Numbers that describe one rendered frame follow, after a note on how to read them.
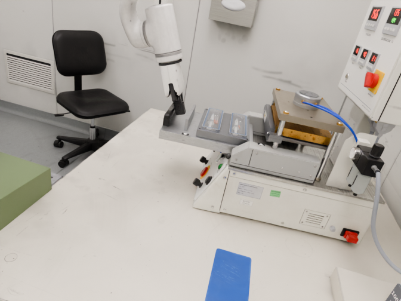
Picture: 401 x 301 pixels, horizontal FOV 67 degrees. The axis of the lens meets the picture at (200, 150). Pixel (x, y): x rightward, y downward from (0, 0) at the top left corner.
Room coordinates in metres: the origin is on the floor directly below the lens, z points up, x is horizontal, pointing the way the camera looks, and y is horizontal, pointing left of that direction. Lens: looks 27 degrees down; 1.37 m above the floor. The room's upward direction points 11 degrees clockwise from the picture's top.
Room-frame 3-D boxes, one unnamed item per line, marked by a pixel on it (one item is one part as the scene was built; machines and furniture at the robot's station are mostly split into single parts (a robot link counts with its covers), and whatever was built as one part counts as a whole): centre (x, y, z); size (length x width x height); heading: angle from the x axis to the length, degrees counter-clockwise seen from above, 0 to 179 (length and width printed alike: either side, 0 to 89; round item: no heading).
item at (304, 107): (0.92, -0.32, 1.08); 0.31 x 0.24 x 0.13; 177
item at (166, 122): (0.96, 0.12, 0.99); 0.15 x 0.02 x 0.04; 177
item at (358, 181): (0.71, -0.41, 1.05); 0.15 x 0.05 x 0.15; 177
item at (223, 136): (0.95, -0.06, 0.98); 0.20 x 0.17 x 0.03; 177
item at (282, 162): (0.81, -0.21, 0.97); 0.26 x 0.05 x 0.07; 87
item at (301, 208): (0.92, -0.29, 0.84); 0.53 x 0.37 x 0.17; 87
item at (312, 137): (0.93, -0.29, 1.07); 0.22 x 0.17 x 0.10; 177
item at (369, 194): (0.94, -0.33, 0.93); 0.46 x 0.35 x 0.01; 87
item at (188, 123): (0.96, -0.02, 0.97); 0.30 x 0.22 x 0.08; 87
